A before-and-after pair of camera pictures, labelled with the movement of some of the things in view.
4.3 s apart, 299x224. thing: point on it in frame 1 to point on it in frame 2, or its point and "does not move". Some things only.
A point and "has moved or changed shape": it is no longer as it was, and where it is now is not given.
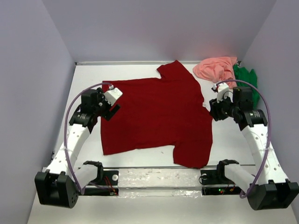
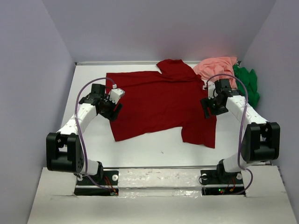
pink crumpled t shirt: (215, 70) does not move
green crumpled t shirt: (242, 73) does not move
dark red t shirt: (159, 112) has moved or changed shape
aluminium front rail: (161, 167) does not move
